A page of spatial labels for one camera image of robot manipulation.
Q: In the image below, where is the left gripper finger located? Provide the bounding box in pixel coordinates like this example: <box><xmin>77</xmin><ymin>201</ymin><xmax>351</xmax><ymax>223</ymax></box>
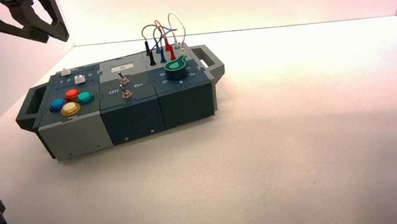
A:
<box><xmin>10</xmin><ymin>0</ymin><xmax>71</xmax><ymax>49</ymax></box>
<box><xmin>0</xmin><ymin>0</ymin><xmax>51</xmax><ymax>50</ymax></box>

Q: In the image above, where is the blue round push button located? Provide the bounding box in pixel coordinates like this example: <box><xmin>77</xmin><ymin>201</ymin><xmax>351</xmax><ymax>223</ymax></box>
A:
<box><xmin>48</xmin><ymin>97</ymin><xmax>67</xmax><ymax>113</ymax></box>

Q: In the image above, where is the white jumper cable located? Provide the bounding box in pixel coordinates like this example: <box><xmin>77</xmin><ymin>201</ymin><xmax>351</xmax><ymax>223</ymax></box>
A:
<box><xmin>167</xmin><ymin>10</ymin><xmax>190</xmax><ymax>56</ymax></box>

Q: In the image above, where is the red round push button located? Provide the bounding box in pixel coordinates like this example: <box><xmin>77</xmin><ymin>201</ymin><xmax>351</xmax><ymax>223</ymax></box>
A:
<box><xmin>63</xmin><ymin>88</ymin><xmax>81</xmax><ymax>103</ymax></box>

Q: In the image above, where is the metal toggle switch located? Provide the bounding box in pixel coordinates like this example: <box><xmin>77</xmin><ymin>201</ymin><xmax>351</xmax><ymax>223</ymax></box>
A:
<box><xmin>117</xmin><ymin>70</ymin><xmax>130</xmax><ymax>87</ymax></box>
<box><xmin>120</xmin><ymin>85</ymin><xmax>133</xmax><ymax>100</ymax></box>

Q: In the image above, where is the white display label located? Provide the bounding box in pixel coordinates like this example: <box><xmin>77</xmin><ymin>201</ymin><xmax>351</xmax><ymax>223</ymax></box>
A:
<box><xmin>110</xmin><ymin>63</ymin><xmax>136</xmax><ymax>74</ymax></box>

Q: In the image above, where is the dark teal grey control box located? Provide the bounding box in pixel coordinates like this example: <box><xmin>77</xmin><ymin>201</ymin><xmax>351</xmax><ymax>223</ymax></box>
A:
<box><xmin>8</xmin><ymin>41</ymin><xmax>235</xmax><ymax>168</ymax></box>

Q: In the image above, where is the green round push button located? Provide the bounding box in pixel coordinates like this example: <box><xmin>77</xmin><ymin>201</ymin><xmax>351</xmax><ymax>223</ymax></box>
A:
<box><xmin>76</xmin><ymin>90</ymin><xmax>96</xmax><ymax>106</ymax></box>

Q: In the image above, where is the yellow round push button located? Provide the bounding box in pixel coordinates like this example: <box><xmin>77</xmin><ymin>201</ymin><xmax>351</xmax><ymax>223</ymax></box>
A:
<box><xmin>59</xmin><ymin>100</ymin><xmax>83</xmax><ymax>118</ymax></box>

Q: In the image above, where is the green black rotary knob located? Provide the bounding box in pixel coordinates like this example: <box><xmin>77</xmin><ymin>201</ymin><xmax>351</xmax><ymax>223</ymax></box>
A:
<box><xmin>162</xmin><ymin>53</ymin><xmax>191</xmax><ymax>82</ymax></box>

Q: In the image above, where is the black jumper cable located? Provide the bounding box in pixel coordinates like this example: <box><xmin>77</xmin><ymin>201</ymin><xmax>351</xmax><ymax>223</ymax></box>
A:
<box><xmin>140</xmin><ymin>24</ymin><xmax>161</xmax><ymax>68</ymax></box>

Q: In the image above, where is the red jumper cable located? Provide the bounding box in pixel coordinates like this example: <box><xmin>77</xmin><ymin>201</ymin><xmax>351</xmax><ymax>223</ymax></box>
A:
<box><xmin>153</xmin><ymin>17</ymin><xmax>178</xmax><ymax>63</ymax></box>

